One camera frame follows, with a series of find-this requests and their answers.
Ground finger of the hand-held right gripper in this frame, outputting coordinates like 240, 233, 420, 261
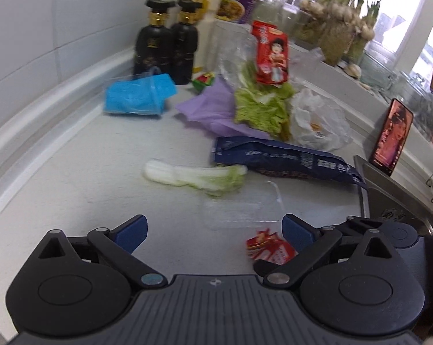
337, 216, 383, 238

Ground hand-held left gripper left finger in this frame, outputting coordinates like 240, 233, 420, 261
37, 214, 168, 289

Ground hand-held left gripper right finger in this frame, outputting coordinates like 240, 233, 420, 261
254, 214, 395, 286

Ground small red wrapper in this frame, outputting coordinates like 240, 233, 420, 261
246, 229, 299, 266

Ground dark blue packet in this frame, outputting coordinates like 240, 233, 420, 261
211, 137, 367, 189

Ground green napa cabbage leaves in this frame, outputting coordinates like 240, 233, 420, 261
234, 61, 298, 141

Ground red snack packet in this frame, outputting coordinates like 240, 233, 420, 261
251, 20, 290, 85

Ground steel sink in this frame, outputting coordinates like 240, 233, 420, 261
353, 154, 433, 238

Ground clear plastic container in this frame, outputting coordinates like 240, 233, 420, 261
202, 181, 285, 231

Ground napa cabbage stalk leaf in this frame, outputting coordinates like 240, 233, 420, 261
143, 159, 249, 198

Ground black smartphone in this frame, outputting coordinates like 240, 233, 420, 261
368, 98, 415, 177

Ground white plastic bag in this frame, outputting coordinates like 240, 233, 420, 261
289, 88, 352, 152

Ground glass jar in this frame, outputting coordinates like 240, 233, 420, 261
396, 72, 433, 133

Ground blue plastic bag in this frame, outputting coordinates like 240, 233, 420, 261
104, 68, 177, 116

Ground green red candy wrapper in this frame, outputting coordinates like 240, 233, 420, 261
191, 72, 217, 90

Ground black bottle gold neck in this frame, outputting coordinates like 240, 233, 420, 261
170, 0, 203, 85
133, 0, 176, 80

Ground clear drinking glass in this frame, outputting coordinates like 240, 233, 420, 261
209, 20, 256, 80

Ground white bottle yellow cap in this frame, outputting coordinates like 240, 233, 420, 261
184, 0, 224, 74

